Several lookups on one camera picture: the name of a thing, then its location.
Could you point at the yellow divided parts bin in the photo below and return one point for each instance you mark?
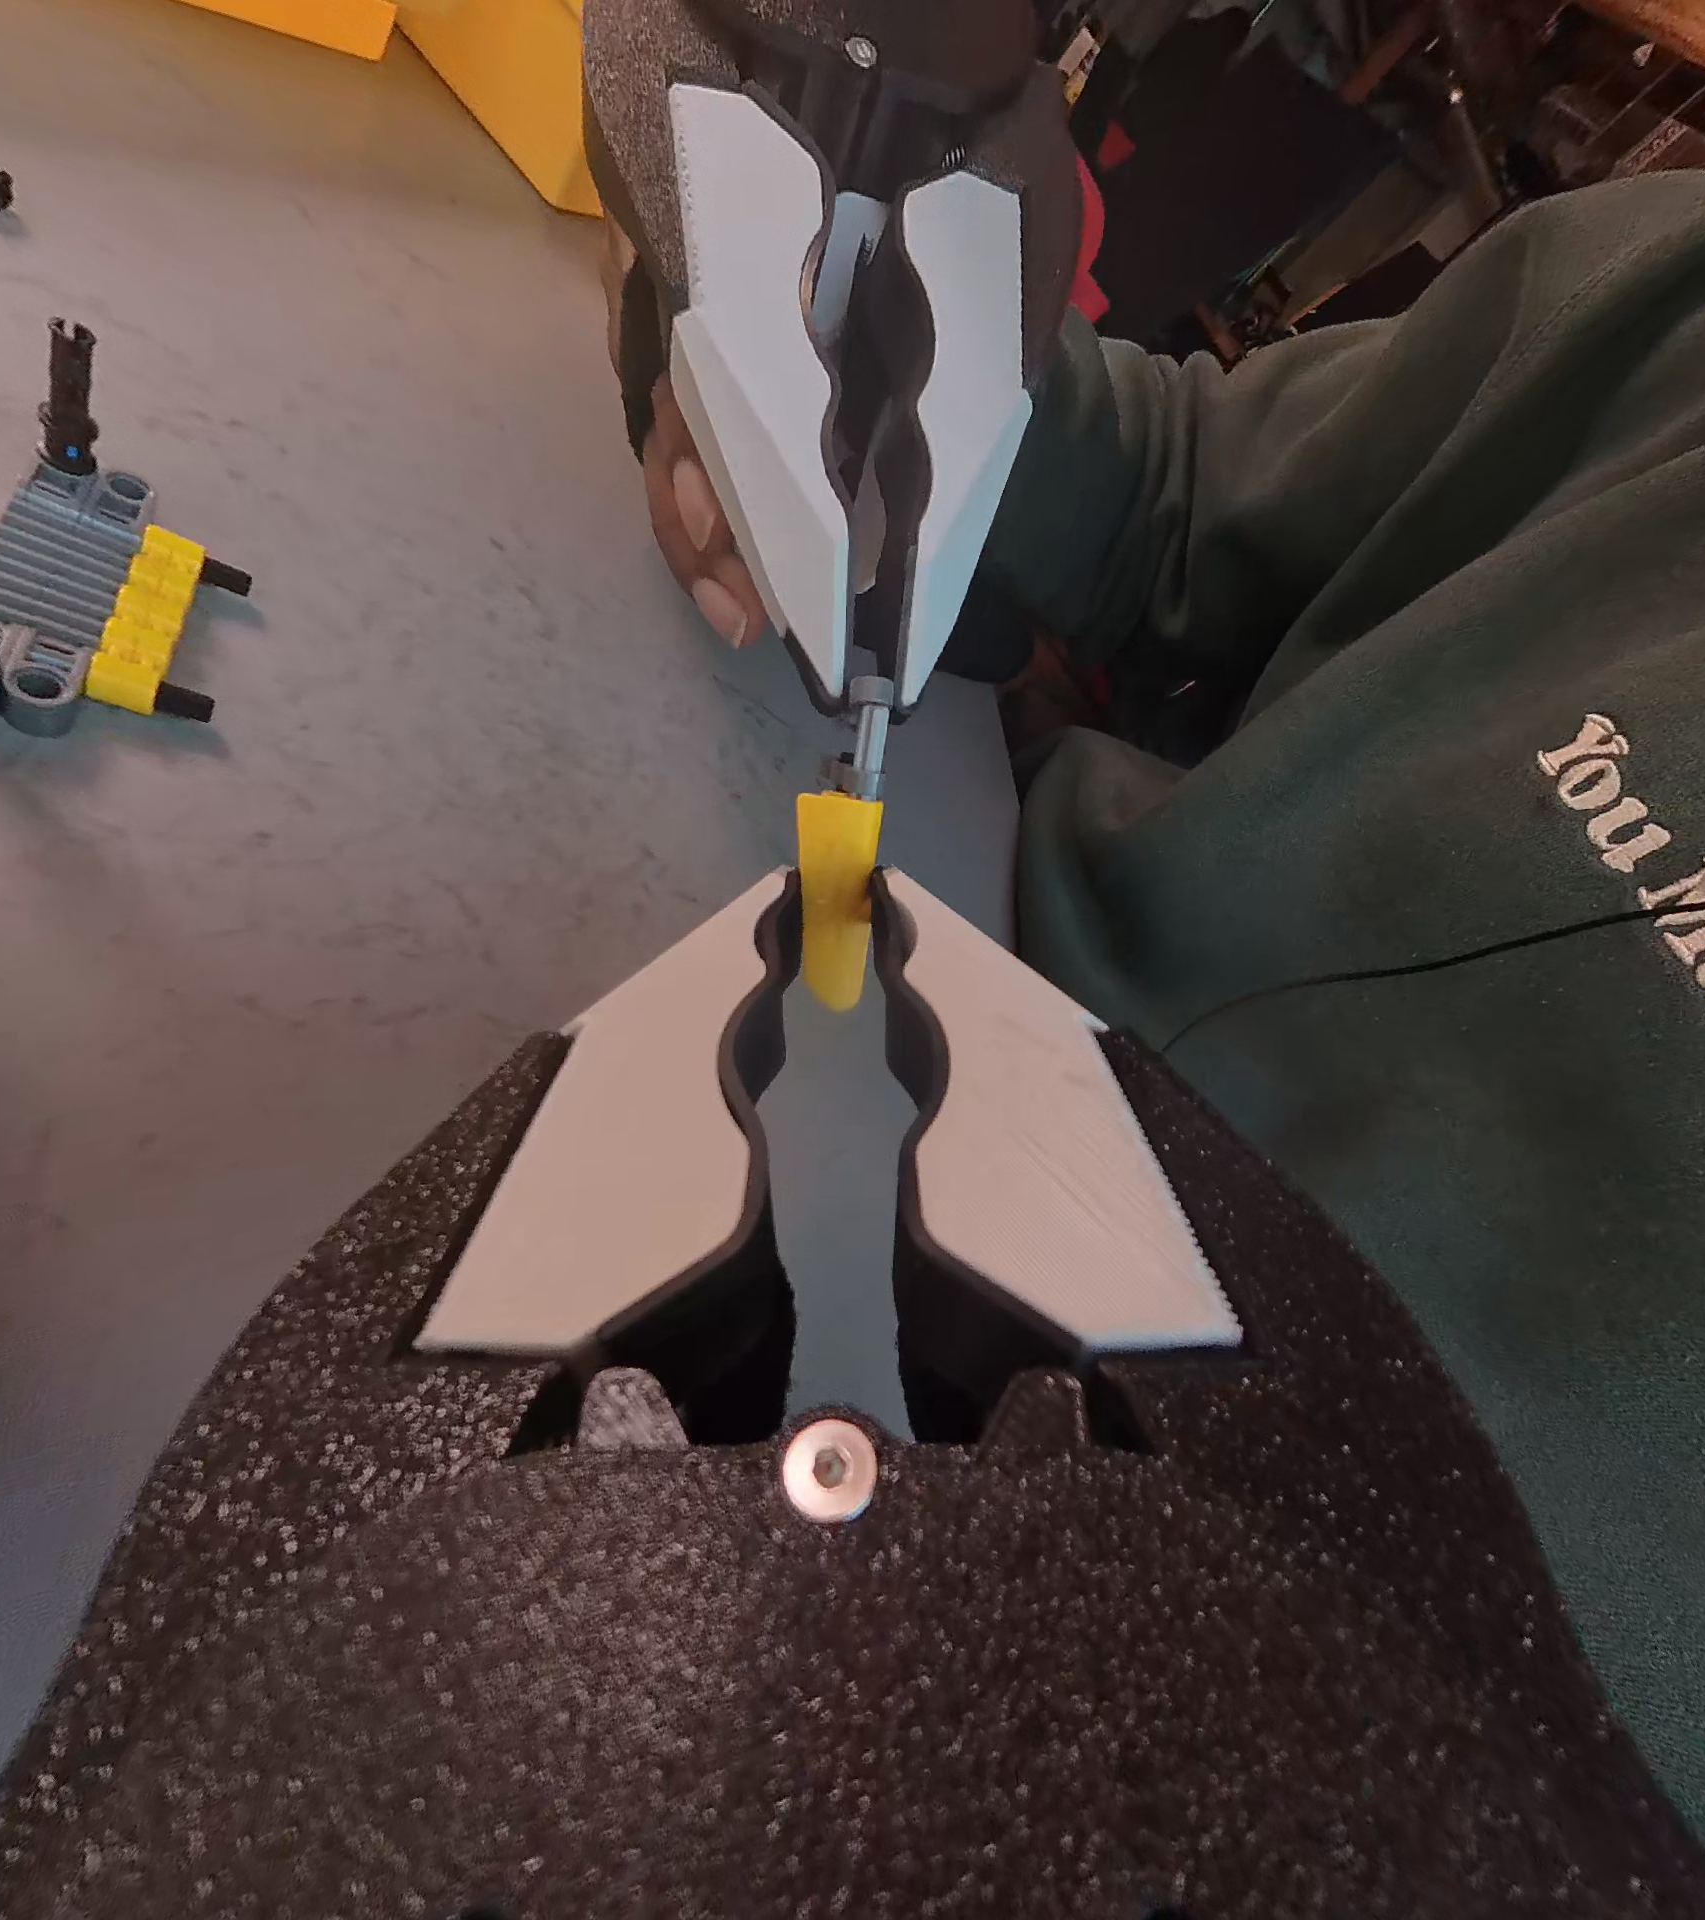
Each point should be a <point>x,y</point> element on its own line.
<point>522,104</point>

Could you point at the grey lego axle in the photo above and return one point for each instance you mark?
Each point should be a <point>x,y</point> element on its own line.
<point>870,734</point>

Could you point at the person's green hoodie torso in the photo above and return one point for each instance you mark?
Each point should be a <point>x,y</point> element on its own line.
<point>1468,1274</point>

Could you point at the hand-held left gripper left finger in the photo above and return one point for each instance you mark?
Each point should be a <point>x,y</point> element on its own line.
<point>612,1185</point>

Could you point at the grey ribbed lego subassembly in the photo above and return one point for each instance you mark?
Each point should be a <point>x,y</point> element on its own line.
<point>64,578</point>

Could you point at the person's right forearm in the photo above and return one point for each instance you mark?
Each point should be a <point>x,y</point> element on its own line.
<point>1167,495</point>

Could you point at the person's right hand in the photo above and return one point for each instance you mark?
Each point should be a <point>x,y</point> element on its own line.
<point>695,510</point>

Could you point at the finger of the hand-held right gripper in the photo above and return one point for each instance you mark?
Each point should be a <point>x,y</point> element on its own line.
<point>747,331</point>
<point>978,391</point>

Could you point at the yellow lego beam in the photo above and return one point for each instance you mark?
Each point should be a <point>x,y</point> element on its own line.
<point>837,931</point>

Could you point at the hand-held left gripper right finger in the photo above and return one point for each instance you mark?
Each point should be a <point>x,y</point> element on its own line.
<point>1046,1185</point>

